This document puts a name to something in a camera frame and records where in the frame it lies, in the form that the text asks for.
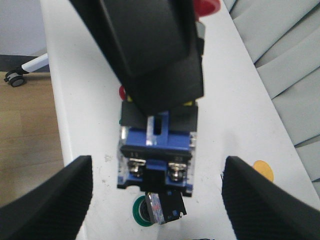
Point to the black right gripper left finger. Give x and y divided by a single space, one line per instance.
55 210

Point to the red push button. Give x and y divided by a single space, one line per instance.
122 93
157 152

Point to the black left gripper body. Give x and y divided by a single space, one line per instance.
152 47

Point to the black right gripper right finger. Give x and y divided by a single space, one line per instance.
260 210

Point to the caster wheel with leg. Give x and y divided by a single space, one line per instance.
15 77

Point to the grey pleated curtain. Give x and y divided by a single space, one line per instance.
282 38

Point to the inverted red push button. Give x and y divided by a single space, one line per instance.
122 93

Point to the lying yellow push button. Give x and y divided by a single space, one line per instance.
264 169

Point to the inverted green push button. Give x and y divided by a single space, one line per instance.
158 208

